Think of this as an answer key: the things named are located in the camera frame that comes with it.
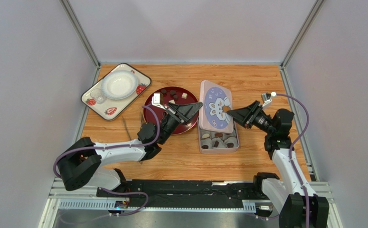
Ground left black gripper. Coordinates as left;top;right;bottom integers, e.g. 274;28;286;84
157;103;203;146

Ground dark red round plate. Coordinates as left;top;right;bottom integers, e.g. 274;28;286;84
143;86;201;136

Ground silver tin lid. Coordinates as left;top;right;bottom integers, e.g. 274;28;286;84
198;80;234;133

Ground pink square tin box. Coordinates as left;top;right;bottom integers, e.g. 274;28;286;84
198;126;240;154

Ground white oval chocolate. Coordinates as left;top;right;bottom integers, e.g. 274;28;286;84
201;133;210;139

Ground metal tongs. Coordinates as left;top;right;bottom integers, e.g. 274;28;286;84
122;111;144;141

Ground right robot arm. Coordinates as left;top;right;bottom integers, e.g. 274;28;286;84
227;101;330;228

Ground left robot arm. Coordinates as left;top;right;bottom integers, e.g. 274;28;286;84
53;102;203;191

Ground white square chocolate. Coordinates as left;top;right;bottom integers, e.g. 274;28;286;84
181;93;188;99

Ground white round bowl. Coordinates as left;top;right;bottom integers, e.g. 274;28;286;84
101;70;139;100

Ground strawberry pattern rectangular tray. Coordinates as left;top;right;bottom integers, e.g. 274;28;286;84
81;63;152;121

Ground small clear glass cup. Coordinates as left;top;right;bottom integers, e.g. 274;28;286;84
90;89;107;104

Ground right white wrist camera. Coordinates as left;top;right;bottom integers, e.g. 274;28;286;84
261;92;277;110

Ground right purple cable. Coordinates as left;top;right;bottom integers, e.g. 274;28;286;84
270;92;311;228

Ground purple cable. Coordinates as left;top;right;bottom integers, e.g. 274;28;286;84
53;104;161;217
270;92;311;228

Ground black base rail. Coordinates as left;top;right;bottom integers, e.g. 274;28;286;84
96;179;266;210

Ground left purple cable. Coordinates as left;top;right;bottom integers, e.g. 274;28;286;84
53;104;161;217

